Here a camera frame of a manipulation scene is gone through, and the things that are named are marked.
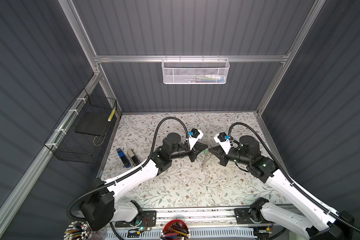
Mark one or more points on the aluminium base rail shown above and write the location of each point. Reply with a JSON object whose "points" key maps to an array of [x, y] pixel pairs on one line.
{"points": [[209, 217]]}

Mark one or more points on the white mesh wall basket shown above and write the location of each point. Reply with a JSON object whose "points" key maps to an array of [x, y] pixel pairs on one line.
{"points": [[195, 71]]}

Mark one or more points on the yellow marker pen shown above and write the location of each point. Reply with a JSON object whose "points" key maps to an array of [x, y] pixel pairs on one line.
{"points": [[111, 115]]}

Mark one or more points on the grey strap metal keyring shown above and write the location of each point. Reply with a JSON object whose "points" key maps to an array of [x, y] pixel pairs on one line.
{"points": [[205, 159]]}

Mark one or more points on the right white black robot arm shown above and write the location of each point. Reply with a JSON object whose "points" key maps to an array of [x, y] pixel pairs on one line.
{"points": [[317, 220]]}

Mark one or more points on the red pencil cup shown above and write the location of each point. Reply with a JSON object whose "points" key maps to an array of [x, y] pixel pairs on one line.
{"points": [[175, 230]]}

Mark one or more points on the black wire wall basket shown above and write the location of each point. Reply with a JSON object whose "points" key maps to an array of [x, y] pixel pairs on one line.
{"points": [[84, 132]]}

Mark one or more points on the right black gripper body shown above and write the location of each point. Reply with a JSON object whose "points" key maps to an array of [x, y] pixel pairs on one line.
{"points": [[224, 159]]}

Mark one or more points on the blue usb stick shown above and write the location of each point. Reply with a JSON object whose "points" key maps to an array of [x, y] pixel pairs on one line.
{"points": [[123, 158]]}

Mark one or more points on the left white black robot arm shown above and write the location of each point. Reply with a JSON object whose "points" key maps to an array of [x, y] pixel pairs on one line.
{"points": [[104, 205]]}

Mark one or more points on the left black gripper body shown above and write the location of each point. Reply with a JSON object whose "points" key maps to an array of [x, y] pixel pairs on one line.
{"points": [[192, 152]]}

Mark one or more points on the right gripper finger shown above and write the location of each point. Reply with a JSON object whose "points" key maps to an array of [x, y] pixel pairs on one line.
{"points": [[218, 147], [216, 152]]}

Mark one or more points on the clear pencil jar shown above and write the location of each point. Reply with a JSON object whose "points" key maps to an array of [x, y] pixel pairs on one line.
{"points": [[78, 231]]}

